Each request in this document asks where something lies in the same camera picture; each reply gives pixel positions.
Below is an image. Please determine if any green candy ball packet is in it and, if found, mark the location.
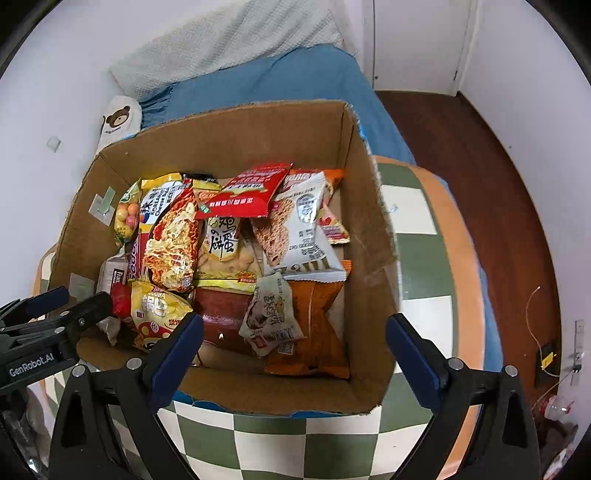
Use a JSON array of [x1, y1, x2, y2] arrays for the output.
[[113, 180, 141, 245]]

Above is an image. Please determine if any small beige snack packet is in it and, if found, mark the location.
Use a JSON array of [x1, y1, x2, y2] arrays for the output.
[[239, 272, 305, 358]]

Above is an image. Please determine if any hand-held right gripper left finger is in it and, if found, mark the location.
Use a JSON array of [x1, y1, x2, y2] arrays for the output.
[[48, 313, 205, 480]]

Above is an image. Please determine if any white bread slice packet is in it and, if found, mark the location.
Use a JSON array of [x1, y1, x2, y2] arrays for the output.
[[252, 172, 347, 282]]

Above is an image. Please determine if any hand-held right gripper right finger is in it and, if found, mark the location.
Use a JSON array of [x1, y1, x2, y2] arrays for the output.
[[385, 313, 541, 480]]

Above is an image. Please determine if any dark red snack packet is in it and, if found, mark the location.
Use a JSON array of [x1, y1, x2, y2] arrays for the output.
[[191, 286, 259, 356]]

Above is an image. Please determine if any brown cardboard box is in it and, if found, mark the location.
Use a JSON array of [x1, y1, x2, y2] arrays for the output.
[[46, 99, 402, 416]]

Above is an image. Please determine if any red and yellow noodle packet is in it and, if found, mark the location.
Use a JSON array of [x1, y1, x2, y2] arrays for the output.
[[142, 187, 204, 294]]

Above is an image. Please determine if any clear plastic bottle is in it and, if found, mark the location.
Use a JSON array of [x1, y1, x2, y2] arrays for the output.
[[538, 394, 578, 421]]

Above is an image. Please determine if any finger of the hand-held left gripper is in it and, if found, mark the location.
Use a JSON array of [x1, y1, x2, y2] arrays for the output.
[[55, 292, 114, 340], [0, 286, 70, 326]]

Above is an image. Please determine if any orange crisps packet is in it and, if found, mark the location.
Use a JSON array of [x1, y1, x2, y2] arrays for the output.
[[264, 259, 352, 380]]

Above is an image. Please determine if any clear crumpled plastic bag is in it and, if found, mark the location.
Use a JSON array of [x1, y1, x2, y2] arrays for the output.
[[0, 388, 51, 480]]

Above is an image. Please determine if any red flat snack packet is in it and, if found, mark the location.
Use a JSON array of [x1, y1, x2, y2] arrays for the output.
[[194, 162, 293, 219]]

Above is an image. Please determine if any small pink and yellow packet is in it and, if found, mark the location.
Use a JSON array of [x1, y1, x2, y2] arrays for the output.
[[318, 203, 351, 245]]

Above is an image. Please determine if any green checkered blanket orange border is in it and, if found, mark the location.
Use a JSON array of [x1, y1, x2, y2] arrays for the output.
[[37, 156, 490, 480]]

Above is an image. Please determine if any small red snack packet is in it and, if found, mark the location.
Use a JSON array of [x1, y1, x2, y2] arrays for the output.
[[111, 284, 132, 319]]

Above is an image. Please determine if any yellow crisps packet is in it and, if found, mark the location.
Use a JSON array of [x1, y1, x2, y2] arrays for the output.
[[130, 279, 195, 354]]

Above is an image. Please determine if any blue bedsheet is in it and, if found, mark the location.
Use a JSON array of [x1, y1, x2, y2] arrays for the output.
[[139, 45, 504, 365]]

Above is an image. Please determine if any thin white wire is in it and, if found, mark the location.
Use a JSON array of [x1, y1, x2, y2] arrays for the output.
[[525, 286, 555, 354]]

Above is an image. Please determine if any yellow egg biscuit packet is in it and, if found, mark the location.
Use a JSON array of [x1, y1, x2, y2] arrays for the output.
[[191, 179, 259, 294]]

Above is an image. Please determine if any bear print pillow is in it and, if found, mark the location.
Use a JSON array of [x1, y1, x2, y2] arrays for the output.
[[97, 95, 143, 151]]

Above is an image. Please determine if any brown and white snack packet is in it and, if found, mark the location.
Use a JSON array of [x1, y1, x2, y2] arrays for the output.
[[97, 256, 127, 296]]

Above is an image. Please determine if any orange packet corner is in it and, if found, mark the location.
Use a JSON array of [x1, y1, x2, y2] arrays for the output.
[[323, 168, 346, 195]]

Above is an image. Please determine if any white door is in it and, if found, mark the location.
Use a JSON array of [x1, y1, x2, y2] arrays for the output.
[[362, 0, 476, 93]]

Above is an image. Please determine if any white textured blanket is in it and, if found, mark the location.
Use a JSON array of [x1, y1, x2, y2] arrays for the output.
[[108, 0, 345, 100]]

